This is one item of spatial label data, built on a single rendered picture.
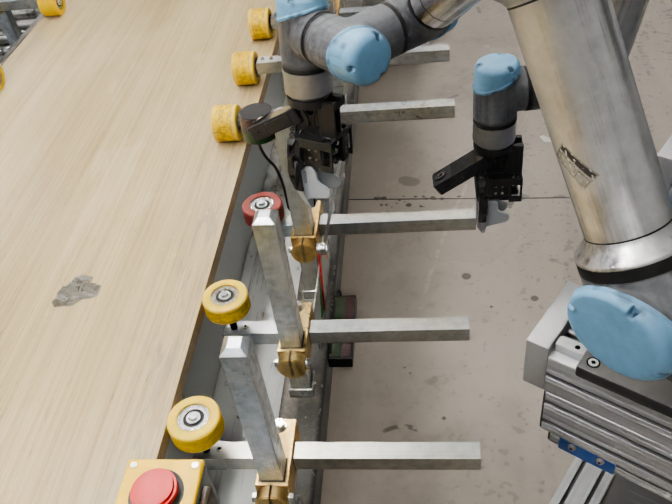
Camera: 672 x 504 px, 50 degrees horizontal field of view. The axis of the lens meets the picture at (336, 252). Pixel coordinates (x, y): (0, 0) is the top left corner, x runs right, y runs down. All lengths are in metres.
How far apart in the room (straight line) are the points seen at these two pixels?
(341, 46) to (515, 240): 1.80
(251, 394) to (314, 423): 0.38
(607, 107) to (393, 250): 2.00
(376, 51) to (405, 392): 1.40
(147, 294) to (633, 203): 0.87
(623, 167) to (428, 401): 1.57
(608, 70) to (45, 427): 0.91
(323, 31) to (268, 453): 0.58
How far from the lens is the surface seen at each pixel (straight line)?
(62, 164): 1.75
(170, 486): 0.66
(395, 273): 2.56
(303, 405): 1.34
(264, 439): 1.02
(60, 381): 1.25
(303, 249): 1.39
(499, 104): 1.26
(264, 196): 1.46
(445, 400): 2.19
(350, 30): 0.99
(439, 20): 1.02
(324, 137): 1.14
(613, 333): 0.76
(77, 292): 1.37
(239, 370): 0.91
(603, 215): 0.72
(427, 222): 1.42
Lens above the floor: 1.77
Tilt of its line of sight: 42 degrees down
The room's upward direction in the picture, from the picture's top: 8 degrees counter-clockwise
